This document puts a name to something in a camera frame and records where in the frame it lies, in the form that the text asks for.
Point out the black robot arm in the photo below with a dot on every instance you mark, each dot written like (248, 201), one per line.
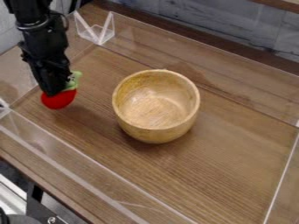
(35, 12)

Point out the clear acrylic corner bracket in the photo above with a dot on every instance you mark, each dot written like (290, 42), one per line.
(95, 33)

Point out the black metal table leg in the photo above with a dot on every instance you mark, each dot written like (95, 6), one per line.
(34, 193)

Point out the light wooden bowl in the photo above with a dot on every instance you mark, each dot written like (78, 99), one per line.
(156, 104)

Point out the clear acrylic tray wall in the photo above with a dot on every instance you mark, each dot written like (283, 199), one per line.
(228, 173)

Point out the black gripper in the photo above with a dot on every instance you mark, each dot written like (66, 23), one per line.
(43, 46)

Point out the red felt fruit green leaf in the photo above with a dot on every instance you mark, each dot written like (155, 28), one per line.
(66, 96)

